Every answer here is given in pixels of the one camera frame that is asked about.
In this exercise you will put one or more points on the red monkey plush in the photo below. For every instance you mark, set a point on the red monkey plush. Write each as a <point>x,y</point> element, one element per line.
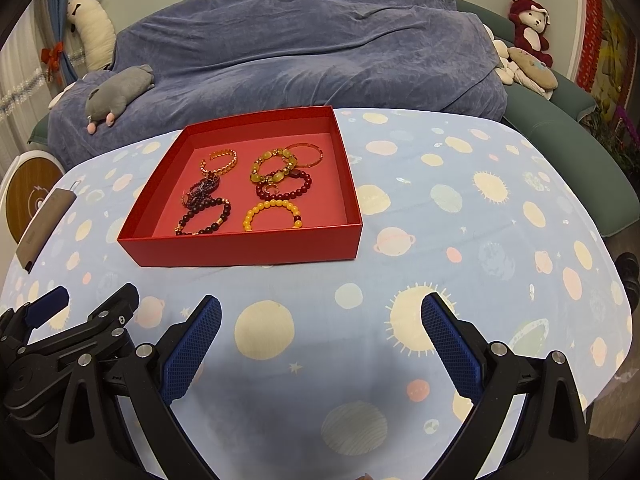
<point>530,30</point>

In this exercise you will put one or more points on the blue-grey blanket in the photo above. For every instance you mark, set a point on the blue-grey blanket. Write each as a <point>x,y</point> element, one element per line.
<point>300,50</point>

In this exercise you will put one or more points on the white panda plush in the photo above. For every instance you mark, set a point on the white panda plush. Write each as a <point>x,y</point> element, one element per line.
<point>95,35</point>

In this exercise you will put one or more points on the brown phone case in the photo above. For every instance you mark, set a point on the brown phone case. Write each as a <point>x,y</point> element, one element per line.
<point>45,225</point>

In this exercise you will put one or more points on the potted plant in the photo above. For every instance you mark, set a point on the potted plant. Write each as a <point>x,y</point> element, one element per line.
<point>615,135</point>

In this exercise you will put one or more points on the red yellow wall hanging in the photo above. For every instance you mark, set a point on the red yellow wall hanging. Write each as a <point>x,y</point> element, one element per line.
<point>595,35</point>

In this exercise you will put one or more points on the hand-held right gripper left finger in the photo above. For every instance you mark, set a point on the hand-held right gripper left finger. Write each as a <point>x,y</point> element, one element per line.
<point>195,345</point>

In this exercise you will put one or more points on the round wooden white-rimmed device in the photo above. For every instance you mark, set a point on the round wooden white-rimmed device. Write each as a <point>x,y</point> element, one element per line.
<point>30,185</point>

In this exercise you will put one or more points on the beige round plush cushion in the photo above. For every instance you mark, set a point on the beige round plush cushion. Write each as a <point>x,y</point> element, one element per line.
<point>532,67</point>

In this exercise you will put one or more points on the blue cloth covered sofa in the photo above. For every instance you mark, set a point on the blue cloth covered sofa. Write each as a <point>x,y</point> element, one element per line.
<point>560,145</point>

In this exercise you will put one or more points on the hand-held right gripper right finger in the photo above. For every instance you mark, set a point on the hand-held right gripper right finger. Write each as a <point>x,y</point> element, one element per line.
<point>450,345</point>

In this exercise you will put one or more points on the thin red bangle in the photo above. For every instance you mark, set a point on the thin red bangle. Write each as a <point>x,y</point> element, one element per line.
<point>320,156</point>

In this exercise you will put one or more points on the white lace curtain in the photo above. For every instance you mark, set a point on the white lace curtain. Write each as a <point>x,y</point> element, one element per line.
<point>20,85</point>

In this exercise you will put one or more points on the red curtain bow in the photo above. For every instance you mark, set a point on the red curtain bow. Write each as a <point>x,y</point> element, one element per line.
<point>52,55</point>

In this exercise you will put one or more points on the purple garnet bead strand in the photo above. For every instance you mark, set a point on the purple garnet bead strand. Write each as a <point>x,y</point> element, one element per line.
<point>205,187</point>

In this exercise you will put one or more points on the red cardboard box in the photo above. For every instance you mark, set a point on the red cardboard box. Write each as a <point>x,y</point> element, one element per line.
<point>250,247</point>

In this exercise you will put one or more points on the white plush toy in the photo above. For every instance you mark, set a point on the white plush toy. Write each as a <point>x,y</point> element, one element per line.
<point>502,52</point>

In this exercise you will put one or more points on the dark round object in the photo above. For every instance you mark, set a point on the dark round object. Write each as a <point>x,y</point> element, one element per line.
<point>629,280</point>

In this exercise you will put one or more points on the blue curtain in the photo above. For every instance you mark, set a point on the blue curtain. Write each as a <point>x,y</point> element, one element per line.
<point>57,10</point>

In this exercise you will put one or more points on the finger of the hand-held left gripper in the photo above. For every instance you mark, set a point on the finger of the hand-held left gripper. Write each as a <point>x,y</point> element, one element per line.
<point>47,306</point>
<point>112,312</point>

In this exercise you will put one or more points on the grey plush mouse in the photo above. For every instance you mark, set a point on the grey plush mouse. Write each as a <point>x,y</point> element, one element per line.
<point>120,90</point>

